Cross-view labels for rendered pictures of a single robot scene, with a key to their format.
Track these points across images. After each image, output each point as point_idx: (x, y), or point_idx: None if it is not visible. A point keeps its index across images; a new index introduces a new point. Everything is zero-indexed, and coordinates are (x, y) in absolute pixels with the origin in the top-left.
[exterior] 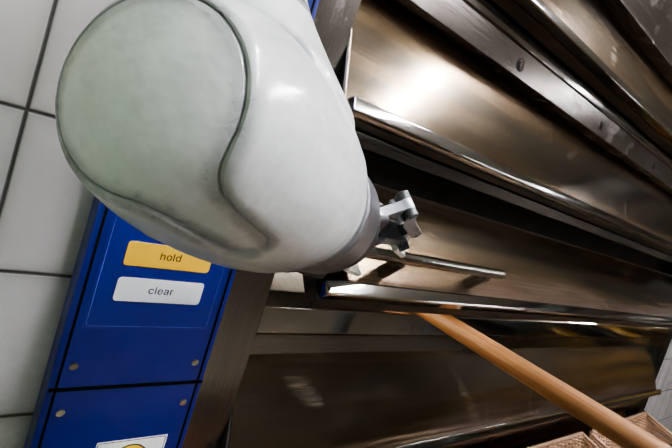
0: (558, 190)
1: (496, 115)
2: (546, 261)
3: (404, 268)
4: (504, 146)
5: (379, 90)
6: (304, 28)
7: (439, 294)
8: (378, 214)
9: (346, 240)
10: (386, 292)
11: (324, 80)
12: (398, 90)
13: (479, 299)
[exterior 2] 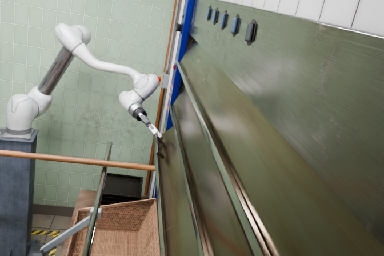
0: (178, 139)
1: (187, 110)
2: (182, 182)
3: (163, 145)
4: (183, 120)
5: (176, 102)
6: (129, 92)
7: (155, 150)
8: (132, 110)
9: (127, 110)
10: (154, 142)
11: (123, 95)
12: (178, 102)
13: (156, 158)
